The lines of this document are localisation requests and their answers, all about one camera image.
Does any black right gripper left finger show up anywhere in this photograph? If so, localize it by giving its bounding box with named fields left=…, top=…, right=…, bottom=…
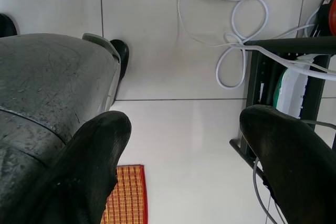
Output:
left=5, top=110, right=132, bottom=224

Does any thick white cable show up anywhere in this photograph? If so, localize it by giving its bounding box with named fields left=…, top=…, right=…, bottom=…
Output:
left=215, top=0, right=336, bottom=89

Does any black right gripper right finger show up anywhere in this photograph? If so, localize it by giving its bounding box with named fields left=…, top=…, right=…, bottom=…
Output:
left=240, top=104, right=336, bottom=224

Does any thin grey cable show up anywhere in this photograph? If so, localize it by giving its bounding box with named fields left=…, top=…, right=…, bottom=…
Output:
left=253, top=120, right=336, bottom=224

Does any red yellow woven mat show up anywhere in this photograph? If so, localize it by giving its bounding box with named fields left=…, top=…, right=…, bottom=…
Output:
left=100, top=164, right=149, bottom=224

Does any black robot foot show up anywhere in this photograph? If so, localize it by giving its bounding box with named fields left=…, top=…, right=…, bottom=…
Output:
left=109, top=39, right=130, bottom=94
left=0, top=13, right=21, bottom=36

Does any thin white cable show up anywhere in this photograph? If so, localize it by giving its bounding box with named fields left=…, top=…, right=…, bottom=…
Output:
left=177, top=0, right=320, bottom=48

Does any white green plastic bag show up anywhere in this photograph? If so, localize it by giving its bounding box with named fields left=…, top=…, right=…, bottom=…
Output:
left=272, top=54, right=316, bottom=120

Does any red black round device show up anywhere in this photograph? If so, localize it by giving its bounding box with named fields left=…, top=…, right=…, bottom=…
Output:
left=309, top=0, right=336, bottom=37

